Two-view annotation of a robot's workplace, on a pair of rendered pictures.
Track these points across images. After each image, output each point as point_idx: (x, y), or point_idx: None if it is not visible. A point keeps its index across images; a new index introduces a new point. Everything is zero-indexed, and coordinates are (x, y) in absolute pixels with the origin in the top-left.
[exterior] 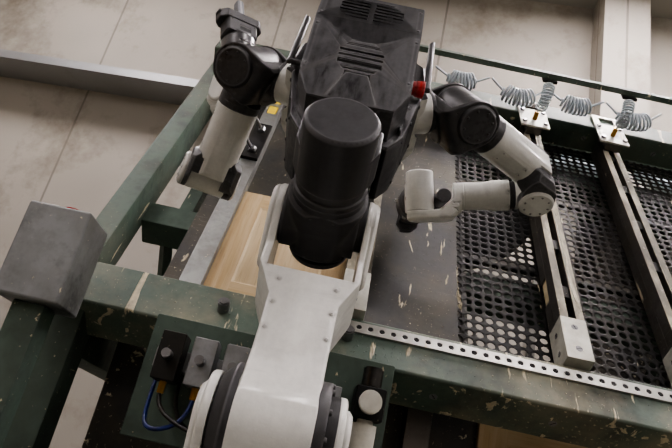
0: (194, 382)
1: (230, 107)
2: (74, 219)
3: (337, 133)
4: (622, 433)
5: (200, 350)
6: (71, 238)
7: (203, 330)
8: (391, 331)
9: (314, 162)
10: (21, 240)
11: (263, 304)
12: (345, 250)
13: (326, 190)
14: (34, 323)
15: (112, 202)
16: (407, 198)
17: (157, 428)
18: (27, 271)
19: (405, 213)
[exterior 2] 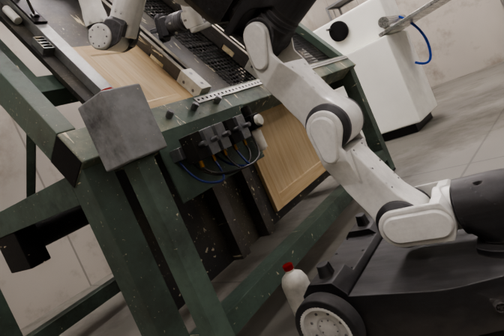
0: (216, 150)
1: None
2: (135, 91)
3: None
4: None
5: (208, 134)
6: (143, 104)
7: (176, 130)
8: (223, 91)
9: (305, 4)
10: (121, 121)
11: (285, 83)
12: (286, 46)
13: (301, 17)
14: (157, 166)
15: (19, 88)
16: (190, 19)
17: (223, 178)
18: (140, 137)
19: (183, 29)
